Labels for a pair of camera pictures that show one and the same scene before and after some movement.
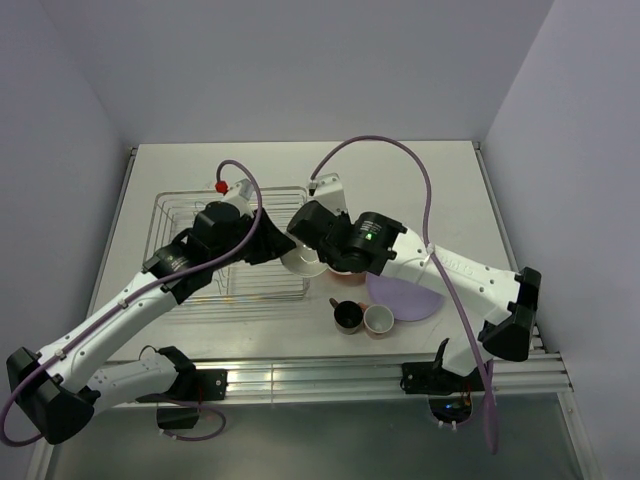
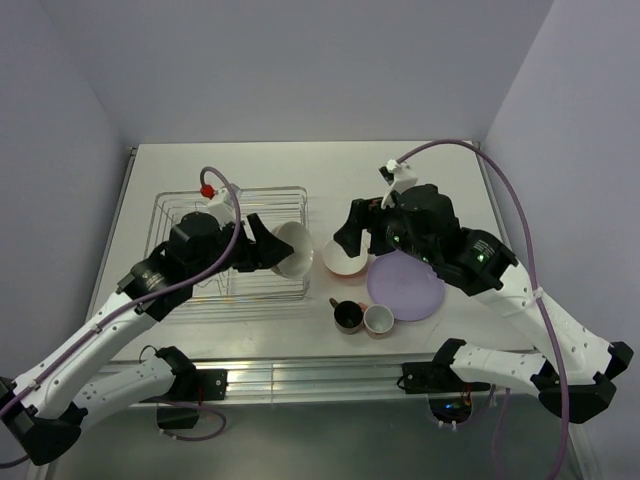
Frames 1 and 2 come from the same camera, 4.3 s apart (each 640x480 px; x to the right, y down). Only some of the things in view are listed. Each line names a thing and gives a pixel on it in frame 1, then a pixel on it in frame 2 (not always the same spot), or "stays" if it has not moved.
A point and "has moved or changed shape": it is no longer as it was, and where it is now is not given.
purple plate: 406,302 stays
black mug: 348,316 stays
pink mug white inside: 378,321 stays
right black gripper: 345,215 -> 364,211
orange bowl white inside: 355,278 has moved or changed shape
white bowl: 303,261 has moved or changed shape
